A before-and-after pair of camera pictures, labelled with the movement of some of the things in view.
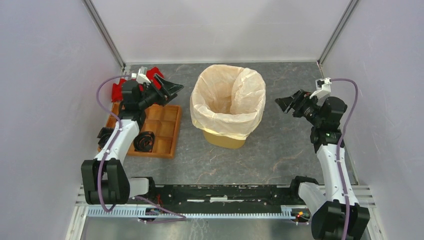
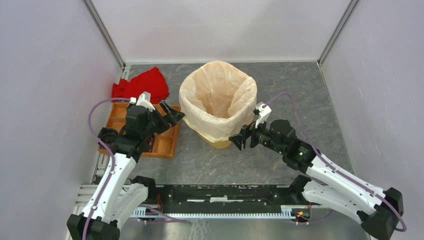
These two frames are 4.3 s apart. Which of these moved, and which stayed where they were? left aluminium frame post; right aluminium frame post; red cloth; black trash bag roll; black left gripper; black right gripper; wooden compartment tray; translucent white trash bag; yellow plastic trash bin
Moved: translucent white trash bag; black right gripper; black left gripper; yellow plastic trash bin
Stayed: left aluminium frame post; wooden compartment tray; black trash bag roll; red cloth; right aluminium frame post
